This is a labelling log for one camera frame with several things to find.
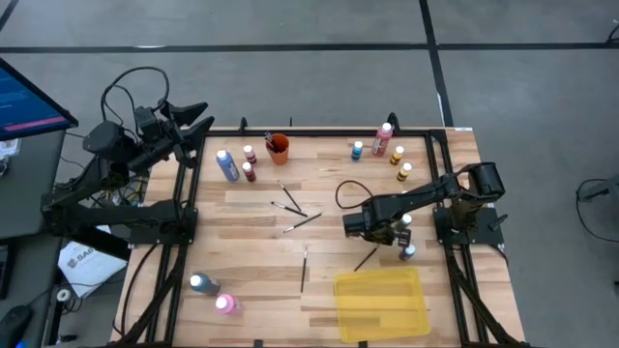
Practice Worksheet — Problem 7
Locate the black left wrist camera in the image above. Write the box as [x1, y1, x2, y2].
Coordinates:
[133, 105, 161, 144]

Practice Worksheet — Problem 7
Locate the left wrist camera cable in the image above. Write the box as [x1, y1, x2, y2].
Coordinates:
[100, 66, 170, 128]

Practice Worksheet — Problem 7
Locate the black power cable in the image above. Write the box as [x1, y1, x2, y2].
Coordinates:
[118, 244, 162, 338]

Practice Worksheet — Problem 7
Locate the black desk beam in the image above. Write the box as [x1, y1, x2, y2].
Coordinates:
[45, 212, 133, 262]

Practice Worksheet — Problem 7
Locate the white paper note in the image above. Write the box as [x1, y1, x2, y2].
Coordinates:
[0, 138, 21, 161]

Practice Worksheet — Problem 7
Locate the white printed paper sheet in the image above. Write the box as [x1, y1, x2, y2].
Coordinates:
[57, 222, 129, 300]

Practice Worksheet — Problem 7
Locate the black aluminium table frame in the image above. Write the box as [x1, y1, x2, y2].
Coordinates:
[109, 126, 531, 348]

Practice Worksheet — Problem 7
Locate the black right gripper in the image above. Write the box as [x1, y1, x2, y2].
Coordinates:
[341, 200, 414, 249]

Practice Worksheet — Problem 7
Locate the yellow cable bundle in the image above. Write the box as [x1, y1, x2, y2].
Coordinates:
[96, 166, 149, 207]

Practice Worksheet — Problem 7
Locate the large pink paint bottle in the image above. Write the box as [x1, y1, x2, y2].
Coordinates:
[214, 293, 246, 318]

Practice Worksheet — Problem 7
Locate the large dark teal paint bottle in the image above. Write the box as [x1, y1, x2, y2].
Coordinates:
[189, 273, 222, 297]

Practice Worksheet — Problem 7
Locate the black computer mouse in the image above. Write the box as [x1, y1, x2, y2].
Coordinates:
[0, 304, 34, 348]

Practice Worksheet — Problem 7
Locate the large coral paint bottle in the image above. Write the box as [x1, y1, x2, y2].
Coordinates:
[370, 121, 395, 158]

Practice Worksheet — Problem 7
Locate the yellow translucent plastic tray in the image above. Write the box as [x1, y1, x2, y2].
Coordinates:
[333, 267, 431, 343]

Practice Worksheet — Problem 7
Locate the large blue paint bottle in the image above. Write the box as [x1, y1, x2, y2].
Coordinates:
[215, 149, 242, 184]

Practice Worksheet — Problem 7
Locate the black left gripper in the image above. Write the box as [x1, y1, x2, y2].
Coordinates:
[142, 100, 216, 168]

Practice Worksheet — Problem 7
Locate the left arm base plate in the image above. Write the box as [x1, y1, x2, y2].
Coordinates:
[126, 206, 199, 247]

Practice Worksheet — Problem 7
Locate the orange plastic cup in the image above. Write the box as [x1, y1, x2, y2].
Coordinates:
[264, 132, 290, 167]

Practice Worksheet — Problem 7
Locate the grey stand leg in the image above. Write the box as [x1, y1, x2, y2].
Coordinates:
[577, 173, 619, 203]

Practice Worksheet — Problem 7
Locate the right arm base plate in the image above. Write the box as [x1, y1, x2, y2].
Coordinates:
[432, 206, 505, 247]

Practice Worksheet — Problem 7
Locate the computer monitor blue screen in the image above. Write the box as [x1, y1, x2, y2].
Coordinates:
[0, 56, 79, 143]

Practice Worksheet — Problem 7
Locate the grey desk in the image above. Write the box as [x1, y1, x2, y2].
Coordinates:
[0, 129, 68, 242]

